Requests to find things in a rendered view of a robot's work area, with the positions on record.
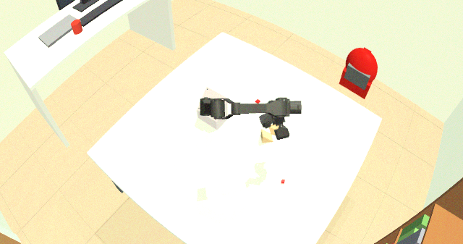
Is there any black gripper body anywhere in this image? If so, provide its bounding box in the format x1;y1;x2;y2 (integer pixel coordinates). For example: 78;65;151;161
273;116;289;140

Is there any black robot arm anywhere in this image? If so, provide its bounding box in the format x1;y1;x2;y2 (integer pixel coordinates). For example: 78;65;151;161
200;97;302;129

